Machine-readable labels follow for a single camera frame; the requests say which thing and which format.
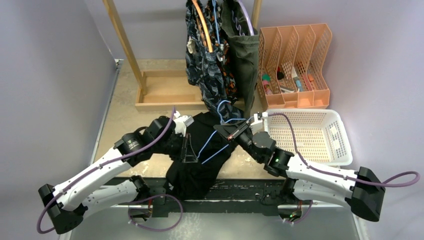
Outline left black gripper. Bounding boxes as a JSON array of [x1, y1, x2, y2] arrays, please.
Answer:
[[153, 130, 198, 162]]

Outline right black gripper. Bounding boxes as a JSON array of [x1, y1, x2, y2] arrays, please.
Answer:
[[214, 119, 264, 163]]

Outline light blue wire hanger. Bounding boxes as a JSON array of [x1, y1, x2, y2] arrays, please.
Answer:
[[197, 99, 248, 166]]

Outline black shorts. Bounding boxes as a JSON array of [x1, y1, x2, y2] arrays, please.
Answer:
[[163, 112, 237, 200]]

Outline dark shark print shorts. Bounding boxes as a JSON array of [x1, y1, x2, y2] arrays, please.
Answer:
[[185, 0, 244, 120]]

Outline white plastic basket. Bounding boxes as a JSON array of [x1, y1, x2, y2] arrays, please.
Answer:
[[266, 108, 353, 166]]

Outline orange hanger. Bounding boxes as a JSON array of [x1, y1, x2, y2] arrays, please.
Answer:
[[191, 0, 214, 53]]

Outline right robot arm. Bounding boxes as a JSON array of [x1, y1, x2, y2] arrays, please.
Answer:
[[214, 121, 386, 222]]

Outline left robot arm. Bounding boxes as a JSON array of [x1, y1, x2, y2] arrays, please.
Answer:
[[37, 115, 198, 235]]

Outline olive green shorts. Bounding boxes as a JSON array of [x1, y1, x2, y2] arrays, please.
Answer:
[[221, 0, 259, 118]]

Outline lavender wavy hanger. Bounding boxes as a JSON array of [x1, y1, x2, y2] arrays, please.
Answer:
[[230, 0, 255, 36]]

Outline orange camouflage shorts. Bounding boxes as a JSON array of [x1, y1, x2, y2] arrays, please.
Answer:
[[204, 0, 238, 103]]

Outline green pink small item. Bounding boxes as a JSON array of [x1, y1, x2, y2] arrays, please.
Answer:
[[261, 73, 273, 95]]

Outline wooden clothes rack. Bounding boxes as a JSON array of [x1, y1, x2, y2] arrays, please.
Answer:
[[104, 0, 244, 111]]

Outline black red small item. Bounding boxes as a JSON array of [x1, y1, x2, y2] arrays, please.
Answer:
[[276, 67, 285, 81]]

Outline white blue marker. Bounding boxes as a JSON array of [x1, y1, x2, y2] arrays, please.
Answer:
[[279, 67, 304, 93]]

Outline orange file organizer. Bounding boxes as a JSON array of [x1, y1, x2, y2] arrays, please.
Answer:
[[257, 23, 333, 110]]

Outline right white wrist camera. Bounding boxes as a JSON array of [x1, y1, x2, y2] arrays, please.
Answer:
[[249, 112, 269, 134]]

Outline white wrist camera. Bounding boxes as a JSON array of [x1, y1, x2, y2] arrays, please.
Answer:
[[173, 111, 194, 136], [249, 112, 269, 134]]

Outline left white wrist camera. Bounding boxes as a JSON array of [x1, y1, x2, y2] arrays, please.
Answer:
[[173, 111, 194, 136]]

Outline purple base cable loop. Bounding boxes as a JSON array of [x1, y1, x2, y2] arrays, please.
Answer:
[[127, 194, 184, 232]]

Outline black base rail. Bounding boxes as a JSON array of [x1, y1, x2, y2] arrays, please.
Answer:
[[110, 177, 319, 218]]

